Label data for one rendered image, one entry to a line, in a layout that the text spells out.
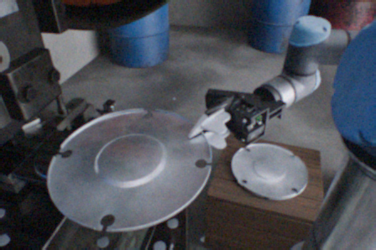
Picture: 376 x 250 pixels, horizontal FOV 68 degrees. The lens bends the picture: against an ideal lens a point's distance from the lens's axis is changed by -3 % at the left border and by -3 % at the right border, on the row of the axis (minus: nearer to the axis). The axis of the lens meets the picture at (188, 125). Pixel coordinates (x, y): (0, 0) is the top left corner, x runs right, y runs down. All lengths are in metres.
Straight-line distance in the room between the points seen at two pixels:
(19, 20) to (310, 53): 0.53
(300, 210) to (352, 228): 0.69
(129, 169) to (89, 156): 0.09
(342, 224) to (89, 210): 0.35
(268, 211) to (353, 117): 0.78
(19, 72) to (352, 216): 0.48
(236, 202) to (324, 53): 0.60
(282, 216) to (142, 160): 0.65
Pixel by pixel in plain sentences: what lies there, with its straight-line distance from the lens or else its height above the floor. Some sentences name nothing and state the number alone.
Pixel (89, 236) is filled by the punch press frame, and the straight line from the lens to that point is 0.62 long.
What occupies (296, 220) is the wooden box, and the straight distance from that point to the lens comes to 1.06.
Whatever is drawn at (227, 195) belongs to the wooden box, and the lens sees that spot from 1.05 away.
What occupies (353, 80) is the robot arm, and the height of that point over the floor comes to 1.03.
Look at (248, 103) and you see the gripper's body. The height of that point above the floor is 0.84.
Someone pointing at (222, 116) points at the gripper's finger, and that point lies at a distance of 0.56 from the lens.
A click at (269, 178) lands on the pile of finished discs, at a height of 0.37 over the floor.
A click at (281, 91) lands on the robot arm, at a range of 0.64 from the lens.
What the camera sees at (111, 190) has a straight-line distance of 0.49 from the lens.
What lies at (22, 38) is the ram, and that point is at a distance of 0.53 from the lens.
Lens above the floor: 1.15
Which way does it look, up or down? 36 degrees down
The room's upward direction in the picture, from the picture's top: straight up
